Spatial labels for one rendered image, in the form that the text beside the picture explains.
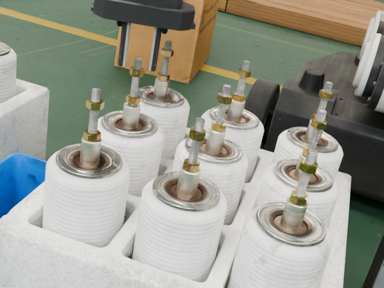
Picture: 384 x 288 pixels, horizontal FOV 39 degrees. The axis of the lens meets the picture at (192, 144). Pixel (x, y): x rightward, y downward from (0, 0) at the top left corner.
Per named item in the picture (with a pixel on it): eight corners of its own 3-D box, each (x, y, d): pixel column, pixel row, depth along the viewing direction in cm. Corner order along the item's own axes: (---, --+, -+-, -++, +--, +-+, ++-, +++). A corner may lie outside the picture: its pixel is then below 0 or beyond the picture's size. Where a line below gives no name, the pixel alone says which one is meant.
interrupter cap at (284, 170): (279, 157, 72) (280, 152, 72) (335, 175, 71) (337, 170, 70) (266, 181, 66) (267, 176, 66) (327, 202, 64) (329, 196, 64)
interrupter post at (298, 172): (295, 171, 70) (301, 148, 68) (313, 177, 69) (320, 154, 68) (291, 179, 67) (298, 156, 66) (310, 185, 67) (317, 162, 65)
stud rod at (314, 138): (308, 164, 68) (325, 109, 65) (311, 168, 67) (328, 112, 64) (301, 163, 68) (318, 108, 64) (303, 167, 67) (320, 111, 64)
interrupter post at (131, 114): (116, 126, 72) (119, 103, 71) (128, 121, 74) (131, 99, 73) (130, 132, 71) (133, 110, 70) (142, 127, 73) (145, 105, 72)
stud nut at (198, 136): (191, 141, 56) (192, 134, 56) (185, 134, 57) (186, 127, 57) (208, 140, 57) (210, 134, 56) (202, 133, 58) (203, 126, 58)
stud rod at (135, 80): (136, 114, 72) (143, 60, 68) (128, 114, 71) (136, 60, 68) (133, 111, 72) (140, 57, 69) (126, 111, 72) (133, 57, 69)
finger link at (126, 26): (126, 60, 70) (132, 13, 67) (124, 68, 67) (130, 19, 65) (114, 59, 70) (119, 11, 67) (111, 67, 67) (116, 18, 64)
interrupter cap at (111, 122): (88, 123, 71) (89, 119, 71) (126, 110, 77) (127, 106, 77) (132, 146, 68) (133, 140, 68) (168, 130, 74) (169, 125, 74)
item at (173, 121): (115, 211, 86) (128, 107, 78) (115, 179, 94) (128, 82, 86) (175, 215, 88) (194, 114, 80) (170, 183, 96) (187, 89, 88)
